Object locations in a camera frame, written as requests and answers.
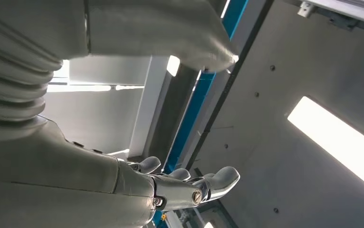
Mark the wide ceiling lamp panel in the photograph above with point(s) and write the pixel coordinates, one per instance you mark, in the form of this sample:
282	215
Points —
339	141

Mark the long ceiling lamp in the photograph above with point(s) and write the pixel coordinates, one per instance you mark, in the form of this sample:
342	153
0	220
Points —
173	65

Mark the blue ceiling beam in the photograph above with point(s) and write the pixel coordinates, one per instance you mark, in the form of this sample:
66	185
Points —
191	116

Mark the aluminium profile bar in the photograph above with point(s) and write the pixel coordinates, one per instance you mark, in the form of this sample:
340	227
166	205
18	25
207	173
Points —
352	11

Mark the black ceiling rail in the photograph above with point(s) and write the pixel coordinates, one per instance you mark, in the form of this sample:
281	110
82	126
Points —
219	104

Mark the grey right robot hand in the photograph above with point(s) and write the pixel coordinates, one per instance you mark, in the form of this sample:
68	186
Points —
59	176

